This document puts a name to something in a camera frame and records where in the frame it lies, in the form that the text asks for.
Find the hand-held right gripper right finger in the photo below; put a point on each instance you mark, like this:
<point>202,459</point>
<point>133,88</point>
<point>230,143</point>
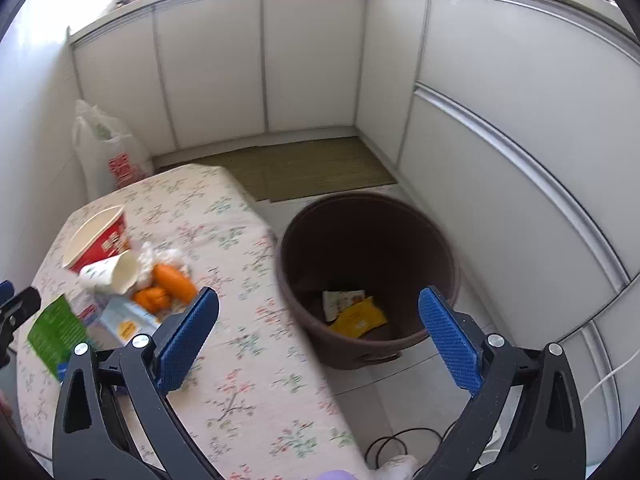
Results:
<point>447,332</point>

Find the white paper cup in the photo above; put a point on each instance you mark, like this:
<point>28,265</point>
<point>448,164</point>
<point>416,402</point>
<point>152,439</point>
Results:
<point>112,272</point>

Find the white cloth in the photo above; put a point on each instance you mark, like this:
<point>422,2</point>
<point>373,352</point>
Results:
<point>397,467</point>

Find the brown plastic bin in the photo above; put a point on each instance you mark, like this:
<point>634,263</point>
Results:
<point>395,240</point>

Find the white printed packet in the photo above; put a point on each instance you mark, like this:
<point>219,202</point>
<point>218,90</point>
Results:
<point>337,302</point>

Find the yellow snack packet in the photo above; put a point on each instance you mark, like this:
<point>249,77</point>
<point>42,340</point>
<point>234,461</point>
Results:
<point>360,319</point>

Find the white plastic bag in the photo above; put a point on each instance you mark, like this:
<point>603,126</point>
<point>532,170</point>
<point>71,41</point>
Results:
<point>102,152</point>

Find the white tissue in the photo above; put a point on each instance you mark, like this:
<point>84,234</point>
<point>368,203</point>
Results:
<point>167,256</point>

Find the green packet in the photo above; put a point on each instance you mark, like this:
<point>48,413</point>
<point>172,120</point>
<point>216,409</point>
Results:
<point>55,330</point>

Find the blue and white packet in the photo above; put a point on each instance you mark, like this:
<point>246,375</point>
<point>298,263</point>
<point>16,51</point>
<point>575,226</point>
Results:
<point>122,320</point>

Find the orange peel piece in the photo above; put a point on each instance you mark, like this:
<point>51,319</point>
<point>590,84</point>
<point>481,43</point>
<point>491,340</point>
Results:
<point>150,300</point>
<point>175,282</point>

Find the floral tablecloth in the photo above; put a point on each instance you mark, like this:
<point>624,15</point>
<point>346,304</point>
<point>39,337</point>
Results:
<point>250,350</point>

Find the red and white noodle cup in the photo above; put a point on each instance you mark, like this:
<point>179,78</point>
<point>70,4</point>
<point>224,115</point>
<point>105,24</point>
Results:
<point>102,237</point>

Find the white cabinet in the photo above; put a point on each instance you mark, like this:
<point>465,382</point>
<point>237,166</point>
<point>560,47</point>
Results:
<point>215,60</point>
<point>500,135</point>

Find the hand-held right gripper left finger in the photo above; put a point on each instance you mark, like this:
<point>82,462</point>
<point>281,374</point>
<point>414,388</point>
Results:
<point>187,337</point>

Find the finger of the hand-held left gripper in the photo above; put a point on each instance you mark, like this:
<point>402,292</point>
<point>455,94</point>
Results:
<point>22,306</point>

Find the green floor mat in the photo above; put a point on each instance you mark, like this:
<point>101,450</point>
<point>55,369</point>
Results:
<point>310,167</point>

